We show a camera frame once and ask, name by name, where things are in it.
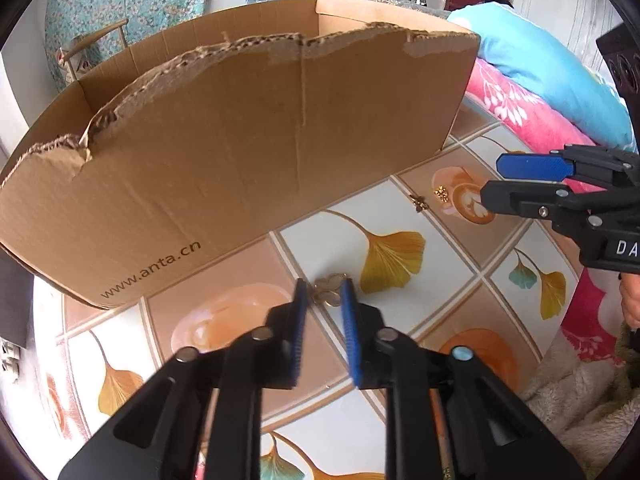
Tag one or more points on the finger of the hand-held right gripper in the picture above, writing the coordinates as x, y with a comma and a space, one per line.
530, 166
515, 199

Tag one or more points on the dark wooden furniture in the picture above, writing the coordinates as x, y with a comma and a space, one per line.
622, 65

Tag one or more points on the wooden chair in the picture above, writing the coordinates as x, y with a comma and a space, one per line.
85, 45

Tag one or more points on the pink floral blanket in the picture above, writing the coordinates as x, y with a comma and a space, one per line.
530, 110

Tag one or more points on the person's right hand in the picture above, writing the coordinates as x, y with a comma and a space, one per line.
632, 300

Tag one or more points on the teal floral wall cloth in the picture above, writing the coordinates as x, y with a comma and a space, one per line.
150, 0

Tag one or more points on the gold clover charm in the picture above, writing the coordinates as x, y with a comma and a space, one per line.
327, 290

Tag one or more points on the grey patterned quilt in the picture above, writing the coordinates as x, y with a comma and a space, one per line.
410, 2

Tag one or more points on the tile-pattern table cover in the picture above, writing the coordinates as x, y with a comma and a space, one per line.
435, 280

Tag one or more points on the gold bead cluster charm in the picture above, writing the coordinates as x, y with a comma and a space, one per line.
440, 192

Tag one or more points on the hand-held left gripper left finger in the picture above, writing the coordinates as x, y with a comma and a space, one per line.
300, 332

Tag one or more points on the brown cardboard box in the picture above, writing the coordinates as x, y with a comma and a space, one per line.
225, 150

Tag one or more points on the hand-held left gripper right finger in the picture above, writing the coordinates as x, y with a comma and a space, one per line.
350, 332

